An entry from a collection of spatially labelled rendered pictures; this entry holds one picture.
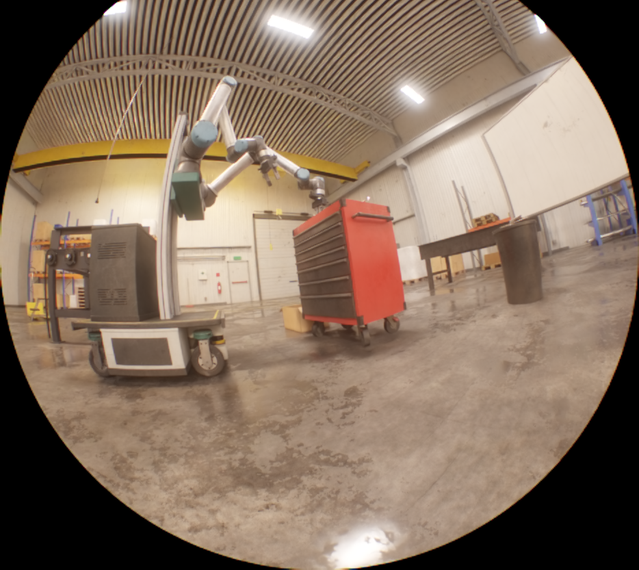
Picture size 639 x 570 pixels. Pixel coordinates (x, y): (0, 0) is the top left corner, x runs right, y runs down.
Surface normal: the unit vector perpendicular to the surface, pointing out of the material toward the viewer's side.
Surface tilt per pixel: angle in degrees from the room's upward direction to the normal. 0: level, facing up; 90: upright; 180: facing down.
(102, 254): 90
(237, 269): 90
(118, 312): 90
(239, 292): 90
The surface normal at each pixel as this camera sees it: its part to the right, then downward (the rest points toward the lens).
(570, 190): -0.98, 0.11
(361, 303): 0.53, -0.21
